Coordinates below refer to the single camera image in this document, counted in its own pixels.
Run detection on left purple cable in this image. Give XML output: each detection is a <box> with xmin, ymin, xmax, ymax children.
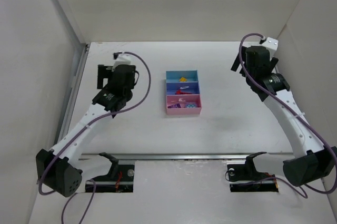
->
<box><xmin>38</xmin><ymin>51</ymin><xmax>151</xmax><ymax>224</ymax></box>

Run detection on dark blue container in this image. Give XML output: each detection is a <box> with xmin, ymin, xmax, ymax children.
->
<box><xmin>166</xmin><ymin>82</ymin><xmax>200</xmax><ymax>95</ymax></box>

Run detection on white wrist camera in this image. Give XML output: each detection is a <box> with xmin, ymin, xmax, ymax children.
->
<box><xmin>259</xmin><ymin>37</ymin><xmax>279</xmax><ymax>52</ymax></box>
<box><xmin>112</xmin><ymin>52</ymin><xmax>131</xmax><ymax>70</ymax></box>

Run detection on purple butterfly lego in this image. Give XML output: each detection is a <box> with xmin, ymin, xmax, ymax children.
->
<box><xmin>168</xmin><ymin>104</ymin><xmax>182</xmax><ymax>109</ymax></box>

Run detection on pink container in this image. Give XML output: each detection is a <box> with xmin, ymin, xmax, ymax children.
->
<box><xmin>166</xmin><ymin>94</ymin><xmax>202</xmax><ymax>116</ymax></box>

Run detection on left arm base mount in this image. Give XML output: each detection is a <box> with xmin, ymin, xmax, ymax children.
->
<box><xmin>93</xmin><ymin>164</ymin><xmax>135</xmax><ymax>193</ymax></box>

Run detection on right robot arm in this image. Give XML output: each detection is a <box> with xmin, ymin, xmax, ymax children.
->
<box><xmin>231</xmin><ymin>45</ymin><xmax>336</xmax><ymax>187</ymax></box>

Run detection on light blue container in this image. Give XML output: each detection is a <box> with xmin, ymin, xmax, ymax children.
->
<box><xmin>166</xmin><ymin>70</ymin><xmax>198</xmax><ymax>83</ymax></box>

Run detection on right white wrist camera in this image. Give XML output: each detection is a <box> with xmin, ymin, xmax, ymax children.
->
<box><xmin>259</xmin><ymin>37</ymin><xmax>279</xmax><ymax>52</ymax></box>

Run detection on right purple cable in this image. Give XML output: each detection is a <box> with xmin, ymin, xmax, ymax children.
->
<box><xmin>238</xmin><ymin>33</ymin><xmax>337</xmax><ymax>199</ymax></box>

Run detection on red lego brick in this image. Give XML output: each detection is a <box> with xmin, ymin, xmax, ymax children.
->
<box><xmin>180</xmin><ymin>90</ymin><xmax>191</xmax><ymax>95</ymax></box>

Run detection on purple cable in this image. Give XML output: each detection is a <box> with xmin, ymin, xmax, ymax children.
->
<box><xmin>238</xmin><ymin>33</ymin><xmax>337</xmax><ymax>199</ymax></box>
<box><xmin>38</xmin><ymin>51</ymin><xmax>151</xmax><ymax>224</ymax></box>

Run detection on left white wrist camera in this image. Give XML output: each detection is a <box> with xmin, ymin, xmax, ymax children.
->
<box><xmin>112</xmin><ymin>52</ymin><xmax>131</xmax><ymax>70</ymax></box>

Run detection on metal rail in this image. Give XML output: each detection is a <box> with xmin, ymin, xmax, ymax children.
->
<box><xmin>78</xmin><ymin>152</ymin><xmax>298</xmax><ymax>161</ymax></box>

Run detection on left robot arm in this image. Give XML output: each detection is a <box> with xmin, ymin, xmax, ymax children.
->
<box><xmin>36</xmin><ymin>64</ymin><xmax>136</xmax><ymax>197</ymax></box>

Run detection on purple lego with paw print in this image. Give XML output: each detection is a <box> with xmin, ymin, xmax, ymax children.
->
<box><xmin>185</xmin><ymin>103</ymin><xmax>197</xmax><ymax>108</ymax></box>

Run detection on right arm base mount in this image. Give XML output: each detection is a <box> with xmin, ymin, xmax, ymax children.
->
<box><xmin>225</xmin><ymin>164</ymin><xmax>279</xmax><ymax>192</ymax></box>

